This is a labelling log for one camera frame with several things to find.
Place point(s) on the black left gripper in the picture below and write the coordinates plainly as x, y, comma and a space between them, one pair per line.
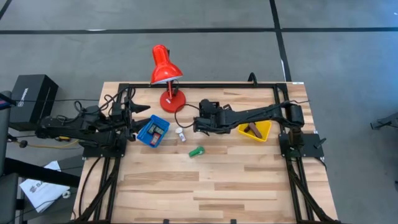
118, 119

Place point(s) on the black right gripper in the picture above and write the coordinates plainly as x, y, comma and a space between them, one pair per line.
214, 123

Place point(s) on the black wristwatch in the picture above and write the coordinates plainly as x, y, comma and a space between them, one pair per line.
247, 128

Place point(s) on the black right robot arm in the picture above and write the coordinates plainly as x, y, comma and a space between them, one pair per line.
258, 113

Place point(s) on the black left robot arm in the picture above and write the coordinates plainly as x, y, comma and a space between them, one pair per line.
77, 124

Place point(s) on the black plastic basket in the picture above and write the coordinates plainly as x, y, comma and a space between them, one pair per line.
208, 107

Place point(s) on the blue plastic basket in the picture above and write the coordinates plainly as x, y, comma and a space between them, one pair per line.
144, 137

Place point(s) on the small white bottle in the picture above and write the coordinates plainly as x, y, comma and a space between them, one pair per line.
180, 133

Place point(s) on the yellow plastic basket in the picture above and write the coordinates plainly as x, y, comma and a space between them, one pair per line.
264, 127

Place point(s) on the red desk lamp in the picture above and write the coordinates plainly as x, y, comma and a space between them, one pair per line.
163, 67

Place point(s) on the black cardboard box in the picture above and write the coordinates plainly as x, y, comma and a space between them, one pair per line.
31, 102

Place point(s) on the white paper bag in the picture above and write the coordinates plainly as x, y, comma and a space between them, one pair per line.
43, 189

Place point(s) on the black furniture piece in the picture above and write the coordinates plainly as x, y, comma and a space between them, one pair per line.
31, 171

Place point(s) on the black stand leg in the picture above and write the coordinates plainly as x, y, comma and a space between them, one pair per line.
385, 121

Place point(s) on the black metal table frame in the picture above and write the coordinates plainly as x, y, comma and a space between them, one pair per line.
202, 85

